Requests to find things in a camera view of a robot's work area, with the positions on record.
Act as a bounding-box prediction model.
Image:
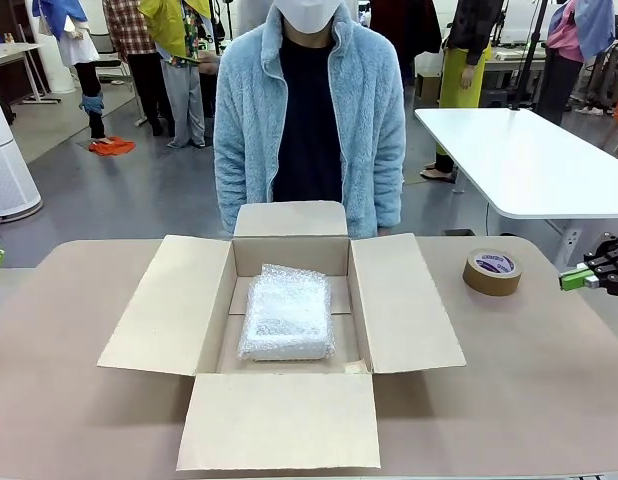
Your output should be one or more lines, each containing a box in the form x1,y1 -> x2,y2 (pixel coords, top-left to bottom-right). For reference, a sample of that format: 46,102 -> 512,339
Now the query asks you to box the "bubble-wrapped clock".
237,263 -> 337,364

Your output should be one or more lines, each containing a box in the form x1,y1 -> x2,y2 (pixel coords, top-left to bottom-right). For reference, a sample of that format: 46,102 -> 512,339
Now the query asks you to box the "large cardboard box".
96,200 -> 468,474

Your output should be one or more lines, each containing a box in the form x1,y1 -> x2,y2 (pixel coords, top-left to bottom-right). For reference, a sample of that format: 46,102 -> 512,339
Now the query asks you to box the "person's right forearm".
213,144 -> 255,236

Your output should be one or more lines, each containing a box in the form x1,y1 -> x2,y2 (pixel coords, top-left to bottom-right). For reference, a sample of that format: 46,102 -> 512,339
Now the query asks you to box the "white air purifier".
0,82 -> 43,219

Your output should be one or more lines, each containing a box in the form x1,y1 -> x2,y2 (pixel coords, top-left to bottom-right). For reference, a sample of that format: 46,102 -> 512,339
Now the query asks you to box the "brown packing tape roll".
462,248 -> 524,297

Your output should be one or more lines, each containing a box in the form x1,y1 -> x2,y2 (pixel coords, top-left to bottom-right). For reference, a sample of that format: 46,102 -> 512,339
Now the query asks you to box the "white rounded table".
413,107 -> 618,236

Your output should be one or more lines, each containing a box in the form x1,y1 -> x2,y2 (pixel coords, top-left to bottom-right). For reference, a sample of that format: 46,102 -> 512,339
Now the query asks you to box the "orange cloth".
86,139 -> 137,158

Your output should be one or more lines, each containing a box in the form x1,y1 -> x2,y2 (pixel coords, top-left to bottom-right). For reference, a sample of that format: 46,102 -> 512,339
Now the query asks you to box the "white background desk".
0,42 -> 63,106

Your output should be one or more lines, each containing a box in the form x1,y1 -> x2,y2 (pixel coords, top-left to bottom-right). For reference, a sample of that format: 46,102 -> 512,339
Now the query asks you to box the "black tripod stand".
507,0 -> 551,112

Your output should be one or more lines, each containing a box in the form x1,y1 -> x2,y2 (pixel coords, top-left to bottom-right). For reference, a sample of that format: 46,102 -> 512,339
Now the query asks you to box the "mannequin in white apron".
31,0 -> 109,142

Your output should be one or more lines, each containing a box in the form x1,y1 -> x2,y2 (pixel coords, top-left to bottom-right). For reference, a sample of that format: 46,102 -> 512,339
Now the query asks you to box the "small cardboard box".
415,72 -> 443,104

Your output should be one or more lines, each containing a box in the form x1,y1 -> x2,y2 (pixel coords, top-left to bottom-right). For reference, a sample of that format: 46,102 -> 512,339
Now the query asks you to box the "person in blue fleece jacket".
212,0 -> 408,240

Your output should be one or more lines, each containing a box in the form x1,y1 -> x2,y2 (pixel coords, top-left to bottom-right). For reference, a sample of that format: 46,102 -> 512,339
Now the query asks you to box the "white face mask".
280,0 -> 341,35

